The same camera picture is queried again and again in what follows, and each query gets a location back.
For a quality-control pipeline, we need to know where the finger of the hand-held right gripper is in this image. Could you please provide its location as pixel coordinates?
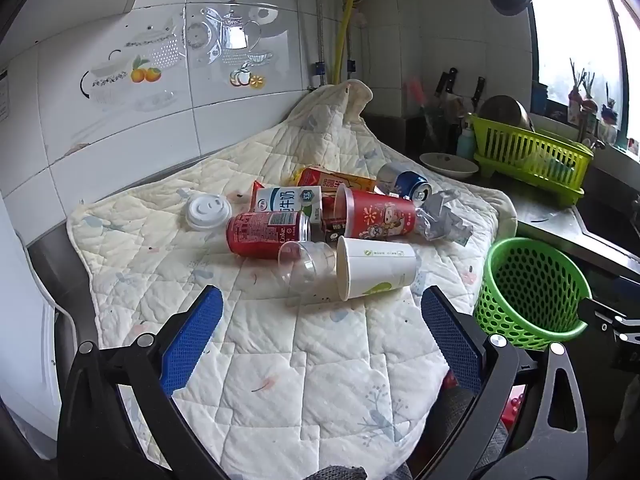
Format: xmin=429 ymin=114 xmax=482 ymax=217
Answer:
xmin=612 ymin=316 xmax=640 ymax=347
xmin=578 ymin=298 xmax=630 ymax=332

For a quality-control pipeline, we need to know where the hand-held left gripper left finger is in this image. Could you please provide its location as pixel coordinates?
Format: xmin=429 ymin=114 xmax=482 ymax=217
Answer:
xmin=57 ymin=285 xmax=224 ymax=480

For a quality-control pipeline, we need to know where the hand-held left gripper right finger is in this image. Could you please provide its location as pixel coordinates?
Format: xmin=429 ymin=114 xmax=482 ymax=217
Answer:
xmin=421 ymin=285 xmax=591 ymax=480

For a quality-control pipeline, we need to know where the green plastic basket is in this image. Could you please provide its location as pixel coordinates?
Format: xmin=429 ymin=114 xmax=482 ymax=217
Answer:
xmin=474 ymin=237 xmax=592 ymax=352

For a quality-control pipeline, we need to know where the white paper cup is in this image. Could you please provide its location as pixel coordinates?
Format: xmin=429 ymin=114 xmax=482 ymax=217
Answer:
xmin=336 ymin=236 xmax=421 ymax=302

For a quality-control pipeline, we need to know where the silver wrapper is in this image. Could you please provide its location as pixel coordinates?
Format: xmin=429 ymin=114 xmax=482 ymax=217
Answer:
xmin=412 ymin=190 xmax=473 ymax=247

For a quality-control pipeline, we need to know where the red soda can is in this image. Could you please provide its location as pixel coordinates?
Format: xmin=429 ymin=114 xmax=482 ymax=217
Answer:
xmin=226 ymin=211 xmax=312 ymax=260

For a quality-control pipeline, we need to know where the white plastic cup lid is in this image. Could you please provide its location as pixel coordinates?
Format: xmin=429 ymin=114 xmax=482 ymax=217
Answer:
xmin=184 ymin=194 xmax=233 ymax=232

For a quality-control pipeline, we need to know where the clear plastic cup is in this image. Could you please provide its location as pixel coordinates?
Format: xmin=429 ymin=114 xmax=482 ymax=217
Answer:
xmin=278 ymin=240 xmax=338 ymax=295

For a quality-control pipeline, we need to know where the red printed paper cup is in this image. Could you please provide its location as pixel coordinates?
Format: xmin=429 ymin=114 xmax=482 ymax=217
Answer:
xmin=334 ymin=183 xmax=418 ymax=240

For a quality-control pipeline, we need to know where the red snack wrapper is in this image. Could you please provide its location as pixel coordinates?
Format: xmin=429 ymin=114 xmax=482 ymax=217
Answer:
xmin=320 ymin=196 xmax=347 ymax=244

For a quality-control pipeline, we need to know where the white green milk carton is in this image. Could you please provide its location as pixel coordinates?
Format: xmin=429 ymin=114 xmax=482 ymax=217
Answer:
xmin=250 ymin=182 xmax=323 ymax=224

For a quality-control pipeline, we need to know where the blue white can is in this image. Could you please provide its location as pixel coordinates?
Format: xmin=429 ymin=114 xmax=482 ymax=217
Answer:
xmin=376 ymin=161 xmax=433 ymax=202

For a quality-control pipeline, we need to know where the orange red drink carton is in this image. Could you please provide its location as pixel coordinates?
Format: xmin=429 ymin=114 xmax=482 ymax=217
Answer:
xmin=295 ymin=166 xmax=378 ymax=196

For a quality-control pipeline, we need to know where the steel sink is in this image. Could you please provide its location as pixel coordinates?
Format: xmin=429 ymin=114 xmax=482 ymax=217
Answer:
xmin=572 ymin=167 xmax=640 ymax=266

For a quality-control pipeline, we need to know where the red plastic stool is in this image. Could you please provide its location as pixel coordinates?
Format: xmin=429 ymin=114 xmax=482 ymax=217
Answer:
xmin=442 ymin=372 xmax=528 ymax=431

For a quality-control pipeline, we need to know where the cream quilted blanket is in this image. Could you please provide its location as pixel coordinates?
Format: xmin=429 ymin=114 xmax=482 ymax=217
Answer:
xmin=66 ymin=79 xmax=518 ymax=480

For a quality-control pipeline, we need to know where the teal cup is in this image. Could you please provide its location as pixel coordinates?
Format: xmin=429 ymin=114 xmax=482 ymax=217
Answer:
xmin=542 ymin=157 xmax=573 ymax=178

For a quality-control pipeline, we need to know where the lime green dish rack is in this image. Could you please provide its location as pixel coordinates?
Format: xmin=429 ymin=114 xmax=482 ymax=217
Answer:
xmin=470 ymin=115 xmax=595 ymax=207

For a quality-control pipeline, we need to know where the white appliance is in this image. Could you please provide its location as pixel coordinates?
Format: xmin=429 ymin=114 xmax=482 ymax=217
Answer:
xmin=0 ymin=195 xmax=76 ymax=461

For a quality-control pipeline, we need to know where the white plate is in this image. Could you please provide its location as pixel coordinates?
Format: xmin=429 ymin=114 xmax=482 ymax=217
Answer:
xmin=419 ymin=152 xmax=480 ymax=180

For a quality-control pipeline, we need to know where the sprouting plant jar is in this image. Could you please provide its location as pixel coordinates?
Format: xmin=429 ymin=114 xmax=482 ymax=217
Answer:
xmin=580 ymin=71 xmax=600 ymax=133
xmin=567 ymin=57 xmax=585 ymax=123
xmin=599 ymin=82 xmax=621 ymax=147

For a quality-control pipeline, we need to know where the teal soap bottle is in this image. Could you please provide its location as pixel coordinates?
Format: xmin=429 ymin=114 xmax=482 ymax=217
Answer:
xmin=456 ymin=121 xmax=476 ymax=158

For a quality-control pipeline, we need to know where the clear utensil jar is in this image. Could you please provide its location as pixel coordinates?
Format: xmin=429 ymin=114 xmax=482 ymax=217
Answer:
xmin=422 ymin=105 xmax=451 ymax=146

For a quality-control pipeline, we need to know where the blue container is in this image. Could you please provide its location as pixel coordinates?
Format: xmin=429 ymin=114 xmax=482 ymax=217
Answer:
xmin=531 ymin=81 xmax=551 ymax=116

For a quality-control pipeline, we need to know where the metal pot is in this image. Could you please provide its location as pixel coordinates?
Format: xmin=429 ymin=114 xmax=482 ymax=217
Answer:
xmin=477 ymin=95 xmax=531 ymax=133

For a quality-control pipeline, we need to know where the grey pipe with valve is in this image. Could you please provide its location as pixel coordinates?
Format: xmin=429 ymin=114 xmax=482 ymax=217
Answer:
xmin=348 ymin=5 xmax=359 ymax=83

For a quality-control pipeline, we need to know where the yellow gas pipe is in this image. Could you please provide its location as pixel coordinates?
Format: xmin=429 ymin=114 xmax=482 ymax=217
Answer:
xmin=334 ymin=0 xmax=357 ymax=86

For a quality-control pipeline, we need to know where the flexible metal hose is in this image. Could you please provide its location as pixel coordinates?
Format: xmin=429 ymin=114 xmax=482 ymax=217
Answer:
xmin=312 ymin=0 xmax=326 ymax=88

